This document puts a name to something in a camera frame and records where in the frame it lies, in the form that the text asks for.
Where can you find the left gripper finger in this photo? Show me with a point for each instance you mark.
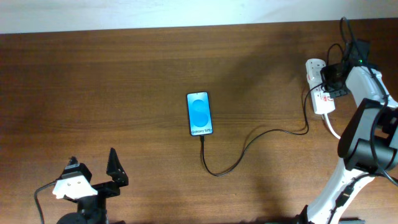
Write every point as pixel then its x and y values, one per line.
pixel 72 164
pixel 115 170

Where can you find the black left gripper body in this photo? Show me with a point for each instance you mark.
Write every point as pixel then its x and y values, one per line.
pixel 96 201

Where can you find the blue Samsung Galaxy smartphone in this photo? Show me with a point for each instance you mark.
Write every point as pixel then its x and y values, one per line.
pixel 199 114

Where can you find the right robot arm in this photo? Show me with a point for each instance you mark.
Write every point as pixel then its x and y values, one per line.
pixel 367 148

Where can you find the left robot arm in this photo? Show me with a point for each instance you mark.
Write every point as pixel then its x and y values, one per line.
pixel 90 209

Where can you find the white USB charger plug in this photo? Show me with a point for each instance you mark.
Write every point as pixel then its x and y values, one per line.
pixel 314 76

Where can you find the white power strip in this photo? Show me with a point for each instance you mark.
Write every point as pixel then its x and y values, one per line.
pixel 321 101

